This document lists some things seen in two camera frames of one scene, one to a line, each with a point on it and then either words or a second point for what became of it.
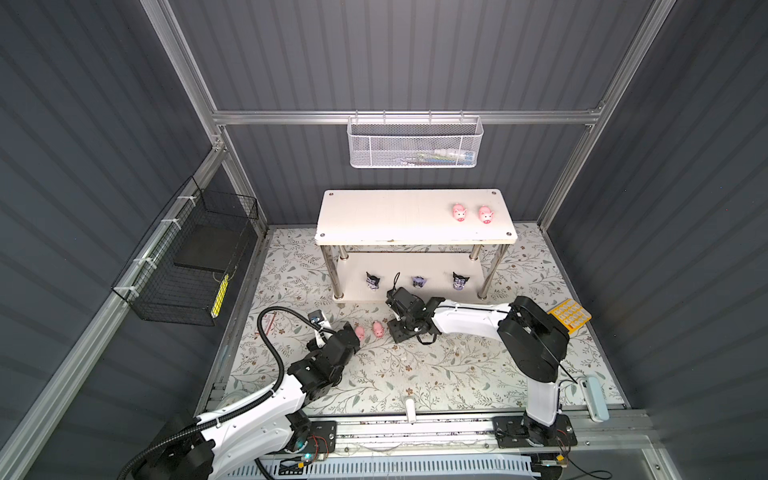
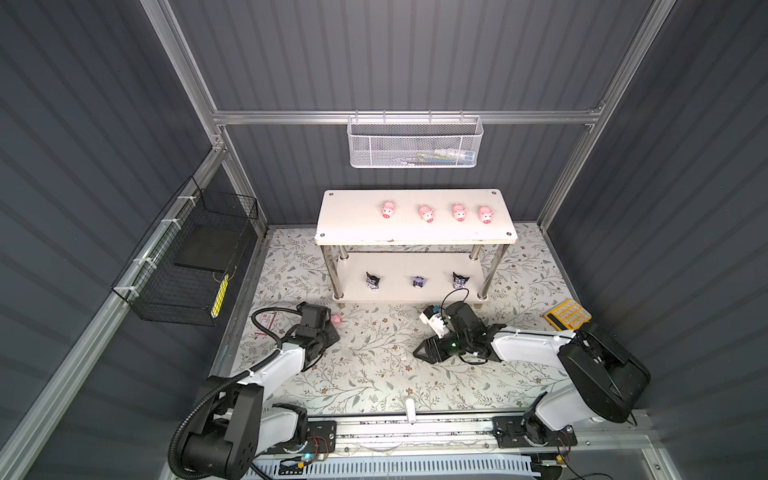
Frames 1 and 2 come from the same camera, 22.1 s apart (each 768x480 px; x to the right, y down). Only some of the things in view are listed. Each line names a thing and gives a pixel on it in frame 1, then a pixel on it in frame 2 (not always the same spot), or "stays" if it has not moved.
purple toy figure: [459, 281] stays
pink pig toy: [378, 329] → [388, 209]
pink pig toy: [459, 212] stays
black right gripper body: [401, 328] → [451, 344]
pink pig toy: [485, 214] stays
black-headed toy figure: [372, 281] stays
